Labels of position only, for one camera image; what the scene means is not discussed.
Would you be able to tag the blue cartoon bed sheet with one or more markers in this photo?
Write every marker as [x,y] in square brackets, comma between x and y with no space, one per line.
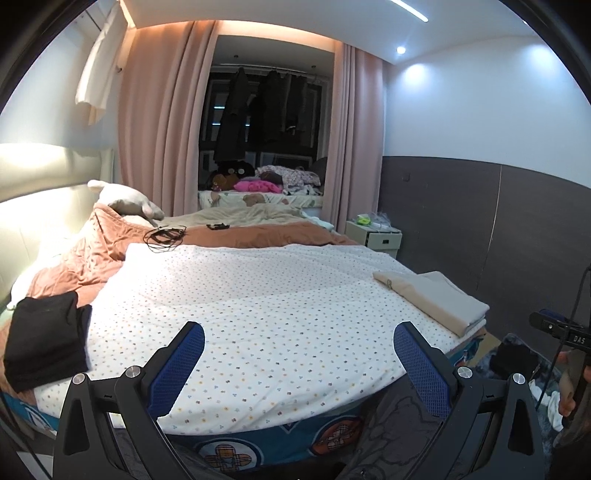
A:
[277,443]

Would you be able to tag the narrow pink curtain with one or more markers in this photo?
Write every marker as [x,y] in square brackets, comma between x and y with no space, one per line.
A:
[355,138]

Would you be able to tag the white cloth on floor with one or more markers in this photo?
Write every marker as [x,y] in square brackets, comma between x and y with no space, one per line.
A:
[547,401]

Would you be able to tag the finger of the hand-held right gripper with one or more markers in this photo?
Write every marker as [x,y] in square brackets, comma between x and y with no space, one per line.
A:
[547,321]

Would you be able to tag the cream nightstand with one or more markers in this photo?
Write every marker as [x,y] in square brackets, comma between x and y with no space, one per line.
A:
[376,237]

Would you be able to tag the person's right forearm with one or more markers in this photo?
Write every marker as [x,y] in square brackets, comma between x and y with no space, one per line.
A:
[575,447]

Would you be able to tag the bright pink cloth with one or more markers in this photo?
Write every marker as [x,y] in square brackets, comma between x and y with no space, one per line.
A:
[256,186]

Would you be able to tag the pale green cloth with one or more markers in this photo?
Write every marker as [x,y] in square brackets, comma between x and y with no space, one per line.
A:
[318,220]

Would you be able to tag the pile of floral clothes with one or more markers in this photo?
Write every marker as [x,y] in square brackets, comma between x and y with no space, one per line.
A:
[295,177]

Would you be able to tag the dark clothes on floor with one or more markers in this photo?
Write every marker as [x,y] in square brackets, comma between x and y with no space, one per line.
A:
[512,360]

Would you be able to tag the floral dotted white blanket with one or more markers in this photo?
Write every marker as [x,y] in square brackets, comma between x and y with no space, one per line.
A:
[277,314]

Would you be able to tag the person's right hand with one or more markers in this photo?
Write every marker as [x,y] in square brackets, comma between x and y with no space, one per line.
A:
[565,383]

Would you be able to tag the green item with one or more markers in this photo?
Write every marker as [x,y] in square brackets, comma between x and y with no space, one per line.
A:
[364,220]

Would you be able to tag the beige jacket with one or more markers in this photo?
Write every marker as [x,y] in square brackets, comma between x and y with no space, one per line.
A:
[438,300]

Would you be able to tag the cream plush toy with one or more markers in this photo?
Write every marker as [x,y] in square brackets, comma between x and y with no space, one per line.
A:
[124,201]

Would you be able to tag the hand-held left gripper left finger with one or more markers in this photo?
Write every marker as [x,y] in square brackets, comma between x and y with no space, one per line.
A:
[179,364]

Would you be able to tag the black garment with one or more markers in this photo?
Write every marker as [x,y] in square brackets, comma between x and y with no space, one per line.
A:
[46,341]

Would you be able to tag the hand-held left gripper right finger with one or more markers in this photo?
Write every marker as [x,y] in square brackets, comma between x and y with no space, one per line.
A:
[421,367]

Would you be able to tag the bear print bedding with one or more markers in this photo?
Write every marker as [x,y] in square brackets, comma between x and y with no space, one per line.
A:
[249,199]

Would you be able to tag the hanging dark clothes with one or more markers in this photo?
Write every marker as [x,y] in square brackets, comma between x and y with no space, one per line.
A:
[272,110]

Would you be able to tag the hanging white garment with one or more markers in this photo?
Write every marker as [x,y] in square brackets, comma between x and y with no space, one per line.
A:
[97,69]

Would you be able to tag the small black object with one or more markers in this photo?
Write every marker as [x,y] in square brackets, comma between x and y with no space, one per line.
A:
[218,226]

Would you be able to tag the person's grey printed pants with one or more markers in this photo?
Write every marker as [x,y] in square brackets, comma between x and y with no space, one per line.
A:
[392,434]

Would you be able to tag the wide pink curtain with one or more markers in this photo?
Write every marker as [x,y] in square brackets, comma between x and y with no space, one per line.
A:
[161,115]

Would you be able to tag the dark brown plush toy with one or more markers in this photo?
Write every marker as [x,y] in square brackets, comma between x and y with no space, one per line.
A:
[231,175]

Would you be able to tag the orange quilt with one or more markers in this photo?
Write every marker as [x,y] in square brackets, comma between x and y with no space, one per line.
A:
[258,235]

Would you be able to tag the cream padded headboard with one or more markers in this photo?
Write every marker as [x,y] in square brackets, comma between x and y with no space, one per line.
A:
[46,194]

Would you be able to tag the ceiling light strip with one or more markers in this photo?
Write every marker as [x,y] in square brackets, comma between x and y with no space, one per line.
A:
[410,10]

